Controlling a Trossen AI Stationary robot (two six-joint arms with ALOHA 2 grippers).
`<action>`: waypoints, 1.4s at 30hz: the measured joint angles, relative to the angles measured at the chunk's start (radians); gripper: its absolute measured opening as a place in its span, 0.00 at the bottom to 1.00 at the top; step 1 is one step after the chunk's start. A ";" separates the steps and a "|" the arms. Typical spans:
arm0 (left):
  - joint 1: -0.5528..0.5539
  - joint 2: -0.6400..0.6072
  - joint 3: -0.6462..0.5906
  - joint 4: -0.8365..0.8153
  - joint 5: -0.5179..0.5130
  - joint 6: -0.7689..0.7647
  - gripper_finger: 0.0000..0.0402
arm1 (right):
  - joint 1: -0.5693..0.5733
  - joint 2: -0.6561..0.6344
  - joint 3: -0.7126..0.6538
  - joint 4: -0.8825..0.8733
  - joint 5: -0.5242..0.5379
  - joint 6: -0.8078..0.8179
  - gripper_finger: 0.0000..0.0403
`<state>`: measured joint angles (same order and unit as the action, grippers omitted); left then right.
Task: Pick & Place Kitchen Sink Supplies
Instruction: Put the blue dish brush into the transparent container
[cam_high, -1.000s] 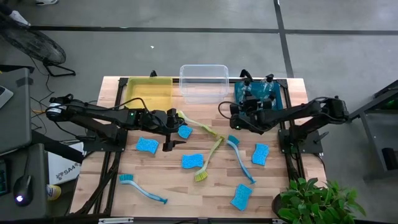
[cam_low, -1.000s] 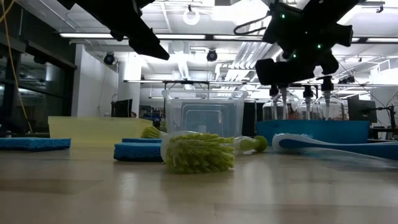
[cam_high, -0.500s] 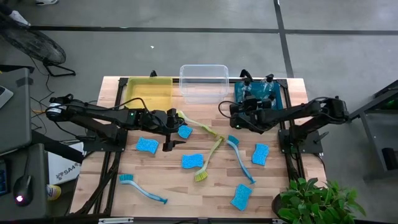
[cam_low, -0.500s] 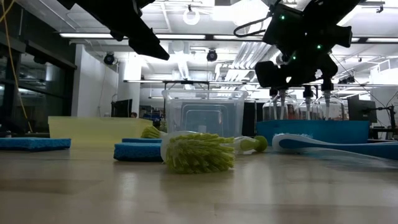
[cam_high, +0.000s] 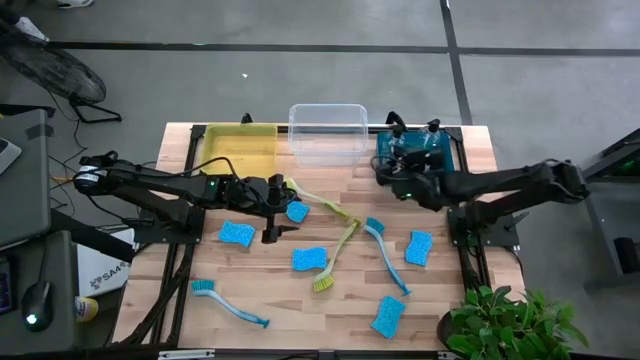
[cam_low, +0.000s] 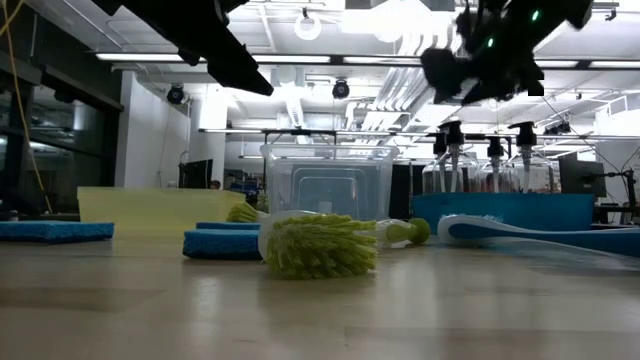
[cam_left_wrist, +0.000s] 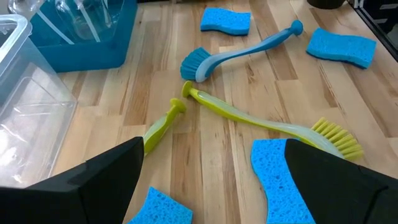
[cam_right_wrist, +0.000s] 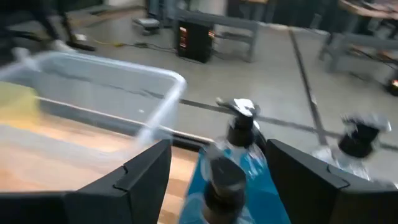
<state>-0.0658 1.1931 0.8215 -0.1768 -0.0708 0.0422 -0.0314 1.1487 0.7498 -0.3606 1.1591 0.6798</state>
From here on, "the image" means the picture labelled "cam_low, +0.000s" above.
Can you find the clear plastic bin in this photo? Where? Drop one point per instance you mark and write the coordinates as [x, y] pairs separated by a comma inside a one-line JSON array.
[[330, 185]]

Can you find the black ceiling camera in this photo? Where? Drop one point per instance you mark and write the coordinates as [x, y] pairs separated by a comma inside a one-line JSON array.
[[341, 89], [176, 94]]

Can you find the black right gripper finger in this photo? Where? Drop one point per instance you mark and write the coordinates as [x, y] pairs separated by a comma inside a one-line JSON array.
[[482, 92], [442, 75]]

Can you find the teal plastic bin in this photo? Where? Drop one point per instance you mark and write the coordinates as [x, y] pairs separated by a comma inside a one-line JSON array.
[[500, 212]]

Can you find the blue dish brush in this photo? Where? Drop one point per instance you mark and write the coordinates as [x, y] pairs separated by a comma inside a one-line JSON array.
[[500, 232]]

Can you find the black monitor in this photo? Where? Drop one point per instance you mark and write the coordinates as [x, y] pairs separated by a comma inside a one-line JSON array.
[[195, 174], [582, 175]]

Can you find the yellow plastic bin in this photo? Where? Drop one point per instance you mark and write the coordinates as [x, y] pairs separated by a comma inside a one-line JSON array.
[[150, 207]]

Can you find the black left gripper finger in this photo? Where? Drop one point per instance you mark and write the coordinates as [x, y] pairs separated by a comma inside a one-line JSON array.
[[240, 70]]

